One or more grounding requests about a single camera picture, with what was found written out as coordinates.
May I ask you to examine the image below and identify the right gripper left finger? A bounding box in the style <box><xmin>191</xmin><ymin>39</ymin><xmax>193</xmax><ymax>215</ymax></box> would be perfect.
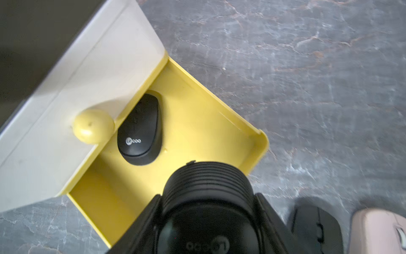
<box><xmin>107</xmin><ymin>194</ymin><xmax>162</xmax><ymax>254</ymax></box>

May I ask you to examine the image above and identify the pink computer mouse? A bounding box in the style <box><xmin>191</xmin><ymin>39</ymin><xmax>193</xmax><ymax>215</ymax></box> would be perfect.
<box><xmin>348</xmin><ymin>208</ymin><xmax>406</xmax><ymax>254</ymax></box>

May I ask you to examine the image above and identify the black computer mouse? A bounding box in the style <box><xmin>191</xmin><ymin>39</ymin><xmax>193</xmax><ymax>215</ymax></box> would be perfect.
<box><xmin>290</xmin><ymin>205</ymin><xmax>344</xmax><ymax>254</ymax></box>
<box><xmin>156</xmin><ymin>161</ymin><xmax>261</xmax><ymax>254</ymax></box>
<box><xmin>117</xmin><ymin>94</ymin><xmax>163</xmax><ymax>166</ymax></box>

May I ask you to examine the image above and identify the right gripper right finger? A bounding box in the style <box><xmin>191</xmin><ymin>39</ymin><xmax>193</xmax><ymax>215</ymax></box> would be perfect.
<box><xmin>255</xmin><ymin>193</ymin><xmax>308</xmax><ymax>254</ymax></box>

